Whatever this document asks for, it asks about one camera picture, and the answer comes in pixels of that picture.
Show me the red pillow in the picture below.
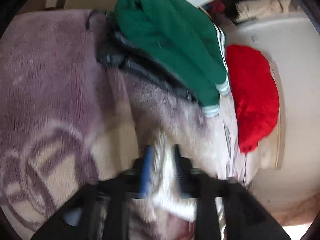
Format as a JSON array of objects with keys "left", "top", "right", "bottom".
[{"left": 226, "top": 44, "right": 279, "bottom": 154}]

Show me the white fluffy fleece garment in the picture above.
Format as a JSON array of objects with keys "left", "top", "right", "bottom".
[{"left": 129, "top": 130, "right": 197, "bottom": 239}]

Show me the green jacket with white stripes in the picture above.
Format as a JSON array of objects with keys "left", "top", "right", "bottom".
[{"left": 114, "top": 0, "right": 230, "bottom": 118}]

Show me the floral purple plush blanket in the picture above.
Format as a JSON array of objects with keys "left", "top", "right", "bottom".
[{"left": 0, "top": 8, "right": 249, "bottom": 240}]

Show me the black jacket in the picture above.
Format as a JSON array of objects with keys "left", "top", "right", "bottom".
[{"left": 91, "top": 10, "right": 202, "bottom": 106}]

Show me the cream headboard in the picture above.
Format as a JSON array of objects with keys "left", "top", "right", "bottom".
[{"left": 221, "top": 12, "right": 319, "bottom": 226}]

